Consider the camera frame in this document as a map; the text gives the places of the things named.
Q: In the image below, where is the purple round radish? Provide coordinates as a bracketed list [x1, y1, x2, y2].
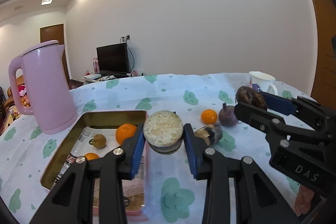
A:
[218, 103, 239, 127]

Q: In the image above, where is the dark sugarcane piece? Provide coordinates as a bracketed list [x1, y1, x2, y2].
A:
[194, 123, 223, 146]

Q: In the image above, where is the small orange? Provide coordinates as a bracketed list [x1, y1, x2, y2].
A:
[201, 109, 218, 124]

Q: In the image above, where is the medium orange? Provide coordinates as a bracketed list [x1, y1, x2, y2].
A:
[84, 152, 100, 161]

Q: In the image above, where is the brown longan fruit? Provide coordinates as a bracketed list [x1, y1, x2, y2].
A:
[92, 134, 106, 149]

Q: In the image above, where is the large orange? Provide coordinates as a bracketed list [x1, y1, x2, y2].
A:
[116, 123, 137, 145]

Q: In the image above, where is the cut sugarcane piece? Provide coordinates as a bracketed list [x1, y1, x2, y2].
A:
[143, 110, 183, 155]

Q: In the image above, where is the right human hand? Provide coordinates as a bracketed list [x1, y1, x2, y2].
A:
[294, 185, 315, 217]

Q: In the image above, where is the white floral mug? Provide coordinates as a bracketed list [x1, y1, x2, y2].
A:
[249, 71, 278, 96]

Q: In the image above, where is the pink metal tin box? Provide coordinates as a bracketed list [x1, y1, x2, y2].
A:
[32, 110, 150, 223]

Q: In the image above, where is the pink electric kettle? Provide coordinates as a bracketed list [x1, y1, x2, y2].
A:
[8, 40, 77, 135]

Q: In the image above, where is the tv stand with clutter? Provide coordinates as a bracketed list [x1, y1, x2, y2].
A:
[81, 71, 144, 83]

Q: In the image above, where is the black television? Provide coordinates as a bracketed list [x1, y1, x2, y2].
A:
[96, 43, 130, 74]

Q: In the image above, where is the brown wooden door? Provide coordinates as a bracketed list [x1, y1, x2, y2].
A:
[39, 23, 71, 83]

